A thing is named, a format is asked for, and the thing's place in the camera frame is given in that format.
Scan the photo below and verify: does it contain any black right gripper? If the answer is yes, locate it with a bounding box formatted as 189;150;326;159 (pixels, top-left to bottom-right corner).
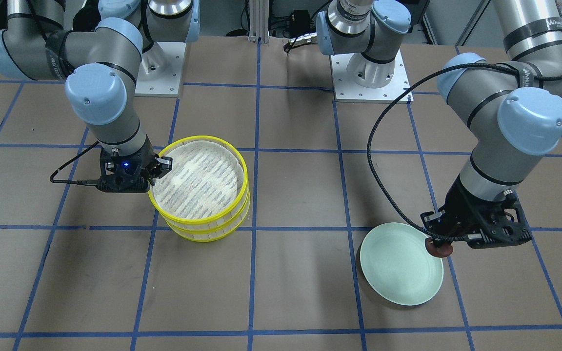
98;141;173;193

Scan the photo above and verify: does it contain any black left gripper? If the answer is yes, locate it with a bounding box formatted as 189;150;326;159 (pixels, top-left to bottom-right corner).
420;178;533;249

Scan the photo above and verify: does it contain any brown half-round bun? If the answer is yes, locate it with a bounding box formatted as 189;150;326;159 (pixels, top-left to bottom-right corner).
424;238;454;258

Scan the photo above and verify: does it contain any yellow steamer basket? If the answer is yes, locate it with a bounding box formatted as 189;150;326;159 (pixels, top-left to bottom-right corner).
148;136;249;234
160;190;251;242

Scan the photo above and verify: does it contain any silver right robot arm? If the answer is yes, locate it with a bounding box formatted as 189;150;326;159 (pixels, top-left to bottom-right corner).
0;0;200;193

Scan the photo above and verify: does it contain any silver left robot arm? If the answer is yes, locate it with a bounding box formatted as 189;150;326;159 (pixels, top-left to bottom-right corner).
316;0;562;258

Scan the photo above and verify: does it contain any white steamer liner cloth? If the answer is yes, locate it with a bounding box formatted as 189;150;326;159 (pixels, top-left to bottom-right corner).
153;140;244;220

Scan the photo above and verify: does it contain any mint green plate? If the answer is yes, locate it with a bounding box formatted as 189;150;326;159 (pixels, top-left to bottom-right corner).
359;222;444;306

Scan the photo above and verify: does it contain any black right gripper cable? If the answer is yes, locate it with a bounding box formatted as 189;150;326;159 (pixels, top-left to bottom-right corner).
50;140;103;187

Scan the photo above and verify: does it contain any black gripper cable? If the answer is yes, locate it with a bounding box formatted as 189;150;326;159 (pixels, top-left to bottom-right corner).
366;62;530;242
50;140;103;187

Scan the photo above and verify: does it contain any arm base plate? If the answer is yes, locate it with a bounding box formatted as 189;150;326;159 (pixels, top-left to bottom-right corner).
135;42;187;98
329;51;410;103

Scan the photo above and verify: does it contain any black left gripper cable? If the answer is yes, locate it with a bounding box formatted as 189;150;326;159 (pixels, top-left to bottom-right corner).
366;62;530;242

